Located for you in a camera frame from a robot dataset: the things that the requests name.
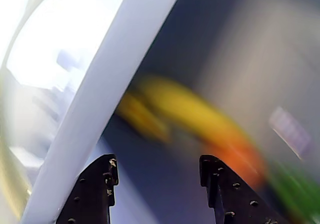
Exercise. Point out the yellow toy banana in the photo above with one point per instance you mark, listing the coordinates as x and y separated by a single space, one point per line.
190 104

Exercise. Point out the small yellow toy food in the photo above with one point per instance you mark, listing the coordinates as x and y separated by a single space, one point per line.
142 116

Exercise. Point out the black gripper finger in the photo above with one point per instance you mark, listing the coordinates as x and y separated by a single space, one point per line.
92 194
232 201

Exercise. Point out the green toy food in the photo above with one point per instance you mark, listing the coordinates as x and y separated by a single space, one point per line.
297 199

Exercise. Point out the blue toy kitchen body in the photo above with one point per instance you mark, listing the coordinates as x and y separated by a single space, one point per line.
180 47

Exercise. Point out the orange toy food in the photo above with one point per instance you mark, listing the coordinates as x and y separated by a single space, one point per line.
240 159

